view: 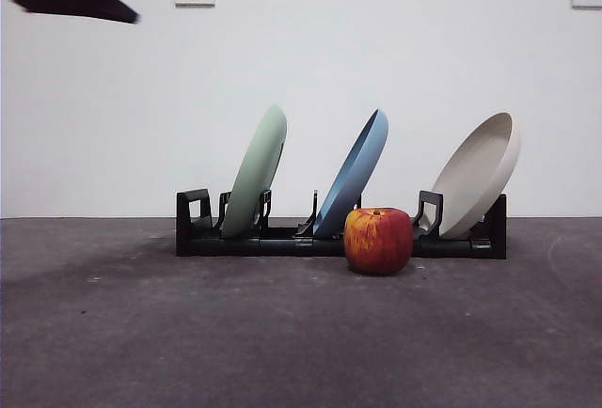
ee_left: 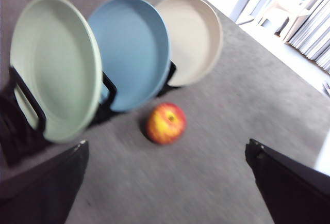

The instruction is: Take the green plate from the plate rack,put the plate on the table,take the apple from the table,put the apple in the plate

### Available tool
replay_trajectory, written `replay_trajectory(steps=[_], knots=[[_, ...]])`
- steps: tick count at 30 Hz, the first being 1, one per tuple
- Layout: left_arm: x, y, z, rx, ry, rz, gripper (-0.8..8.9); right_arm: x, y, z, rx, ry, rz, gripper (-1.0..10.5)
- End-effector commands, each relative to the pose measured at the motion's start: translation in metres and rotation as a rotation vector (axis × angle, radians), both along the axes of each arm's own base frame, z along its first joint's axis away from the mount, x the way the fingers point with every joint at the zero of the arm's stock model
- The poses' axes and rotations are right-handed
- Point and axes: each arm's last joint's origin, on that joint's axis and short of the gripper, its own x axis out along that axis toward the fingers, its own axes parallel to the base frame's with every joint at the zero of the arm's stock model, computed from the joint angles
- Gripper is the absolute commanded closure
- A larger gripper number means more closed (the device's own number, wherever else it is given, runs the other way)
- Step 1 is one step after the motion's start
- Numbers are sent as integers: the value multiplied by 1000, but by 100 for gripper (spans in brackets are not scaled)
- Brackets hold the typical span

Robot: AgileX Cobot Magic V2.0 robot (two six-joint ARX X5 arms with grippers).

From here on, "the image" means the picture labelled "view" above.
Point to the green plate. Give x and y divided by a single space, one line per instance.
256 168

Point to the red yellow apple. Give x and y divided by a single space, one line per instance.
378 241

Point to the black plate rack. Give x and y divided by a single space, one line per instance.
282 246

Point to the blue plate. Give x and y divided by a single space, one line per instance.
355 168

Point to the beige plate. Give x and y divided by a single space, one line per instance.
475 177

